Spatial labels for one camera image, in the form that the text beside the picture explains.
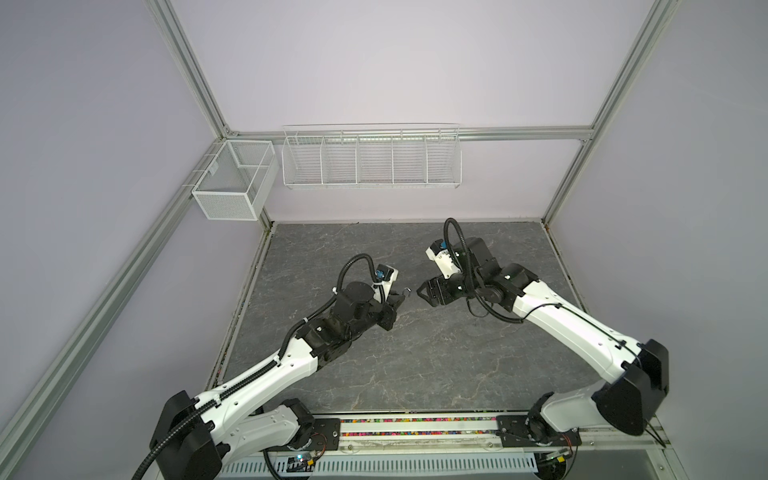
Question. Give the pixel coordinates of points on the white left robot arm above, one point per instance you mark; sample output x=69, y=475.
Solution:
x=252, y=390

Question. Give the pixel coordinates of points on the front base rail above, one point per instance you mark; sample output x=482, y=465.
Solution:
x=421, y=445

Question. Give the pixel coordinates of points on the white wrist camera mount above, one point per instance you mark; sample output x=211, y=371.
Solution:
x=439, y=254
x=384, y=278

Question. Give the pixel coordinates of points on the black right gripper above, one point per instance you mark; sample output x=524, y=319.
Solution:
x=434, y=284

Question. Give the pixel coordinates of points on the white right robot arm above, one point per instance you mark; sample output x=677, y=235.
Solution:
x=633, y=375

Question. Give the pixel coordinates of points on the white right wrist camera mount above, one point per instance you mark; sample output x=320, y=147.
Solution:
x=439, y=254

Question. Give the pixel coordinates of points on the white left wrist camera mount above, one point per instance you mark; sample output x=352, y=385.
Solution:
x=384, y=278

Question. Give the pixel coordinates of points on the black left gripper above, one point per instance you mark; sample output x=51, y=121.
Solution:
x=389, y=310

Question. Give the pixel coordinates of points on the white wire shelf basket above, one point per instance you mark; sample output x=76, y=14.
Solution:
x=370, y=155

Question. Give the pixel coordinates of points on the white mesh box basket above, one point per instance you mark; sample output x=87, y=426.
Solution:
x=235, y=184

